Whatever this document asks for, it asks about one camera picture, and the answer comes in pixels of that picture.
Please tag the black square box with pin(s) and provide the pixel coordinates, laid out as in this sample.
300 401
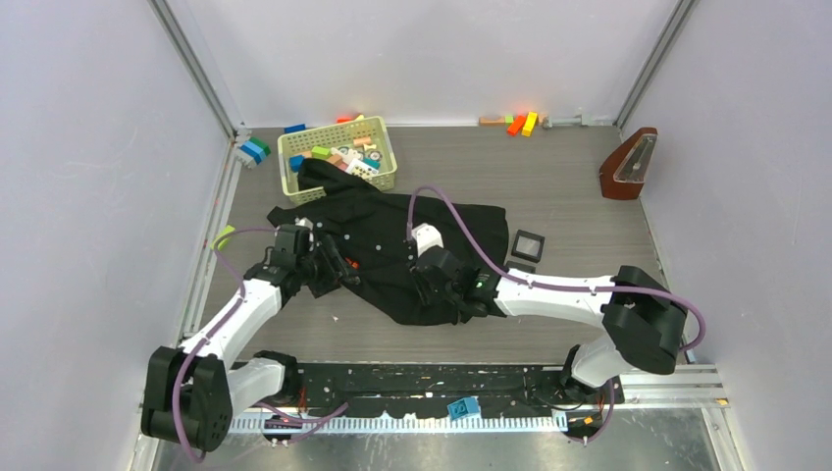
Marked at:
528 246
515 265

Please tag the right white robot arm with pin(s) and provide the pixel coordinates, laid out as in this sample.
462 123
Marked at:
641 328

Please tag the blue block behind basket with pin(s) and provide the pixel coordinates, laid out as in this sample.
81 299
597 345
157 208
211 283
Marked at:
295 128

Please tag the brown wooden metronome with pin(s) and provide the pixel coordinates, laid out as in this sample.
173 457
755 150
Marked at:
622 174

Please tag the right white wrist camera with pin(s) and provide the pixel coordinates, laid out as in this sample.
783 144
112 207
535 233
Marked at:
426 236

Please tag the black button shirt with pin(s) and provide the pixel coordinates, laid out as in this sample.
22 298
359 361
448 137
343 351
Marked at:
369 227

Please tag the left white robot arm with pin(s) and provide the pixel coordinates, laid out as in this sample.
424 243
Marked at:
194 391

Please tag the yellow block at wall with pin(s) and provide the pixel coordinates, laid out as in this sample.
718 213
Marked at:
529 124

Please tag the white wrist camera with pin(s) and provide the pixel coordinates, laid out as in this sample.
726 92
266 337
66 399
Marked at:
426 236
305 224

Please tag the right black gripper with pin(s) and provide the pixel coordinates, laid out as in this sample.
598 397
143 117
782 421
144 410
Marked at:
428 296

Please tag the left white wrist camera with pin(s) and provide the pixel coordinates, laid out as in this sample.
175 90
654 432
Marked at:
305 224

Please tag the toy blocks in basket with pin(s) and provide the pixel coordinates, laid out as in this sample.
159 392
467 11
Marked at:
362 157

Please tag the lime green block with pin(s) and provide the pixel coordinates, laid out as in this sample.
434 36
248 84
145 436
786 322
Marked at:
222 238

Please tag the orange block at wall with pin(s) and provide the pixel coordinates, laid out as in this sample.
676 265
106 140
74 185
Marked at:
517 125

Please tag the pale green plastic basket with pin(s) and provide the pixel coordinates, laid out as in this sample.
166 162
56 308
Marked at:
299 191

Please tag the blue toy brick front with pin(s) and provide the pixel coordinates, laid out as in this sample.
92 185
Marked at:
463 407

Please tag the tan wooden block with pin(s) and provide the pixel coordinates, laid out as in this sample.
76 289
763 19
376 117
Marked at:
492 121

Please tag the black square box near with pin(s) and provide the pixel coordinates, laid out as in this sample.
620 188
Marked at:
515 265

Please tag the black square box far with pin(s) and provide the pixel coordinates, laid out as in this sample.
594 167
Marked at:
528 246

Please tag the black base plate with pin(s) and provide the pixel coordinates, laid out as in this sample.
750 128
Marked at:
426 390

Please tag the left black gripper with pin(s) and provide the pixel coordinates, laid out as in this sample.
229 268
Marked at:
336 267

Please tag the stacked blue green bricks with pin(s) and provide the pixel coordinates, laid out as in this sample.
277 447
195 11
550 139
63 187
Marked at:
253 152

